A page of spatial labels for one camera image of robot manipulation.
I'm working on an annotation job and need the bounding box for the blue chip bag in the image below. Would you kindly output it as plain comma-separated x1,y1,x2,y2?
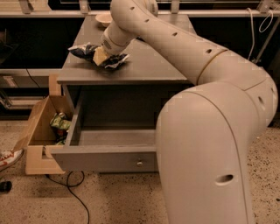
68,43,129,69

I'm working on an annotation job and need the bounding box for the beige bowl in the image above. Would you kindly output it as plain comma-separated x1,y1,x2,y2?
95,13,112,27

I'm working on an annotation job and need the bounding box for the grey open top drawer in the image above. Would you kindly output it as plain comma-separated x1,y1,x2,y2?
51,87,158,173

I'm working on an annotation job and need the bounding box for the red and white sneaker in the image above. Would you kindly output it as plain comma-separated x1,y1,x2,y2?
0,150,23,171

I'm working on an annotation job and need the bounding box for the green snack bag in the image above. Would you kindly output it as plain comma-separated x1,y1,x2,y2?
50,113,71,145

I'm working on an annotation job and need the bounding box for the black round object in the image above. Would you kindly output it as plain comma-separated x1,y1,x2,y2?
0,181,12,193

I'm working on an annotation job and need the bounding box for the black floor cable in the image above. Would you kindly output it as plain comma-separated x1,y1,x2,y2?
45,171,91,224

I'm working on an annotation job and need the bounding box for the white cable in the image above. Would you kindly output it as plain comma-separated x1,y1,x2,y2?
246,7,275,60

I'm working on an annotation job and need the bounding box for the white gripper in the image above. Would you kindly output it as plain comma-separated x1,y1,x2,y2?
93,21,137,66

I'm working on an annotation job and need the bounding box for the round metal drawer knob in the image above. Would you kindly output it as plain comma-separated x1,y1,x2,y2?
136,159,143,167

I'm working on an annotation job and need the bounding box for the cardboard box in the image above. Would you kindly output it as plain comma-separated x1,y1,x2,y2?
14,73,74,175

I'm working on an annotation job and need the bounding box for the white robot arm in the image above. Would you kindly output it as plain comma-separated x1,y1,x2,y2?
94,0,278,224

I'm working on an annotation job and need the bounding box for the white window rail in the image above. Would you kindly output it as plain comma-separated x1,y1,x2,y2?
0,0,280,18

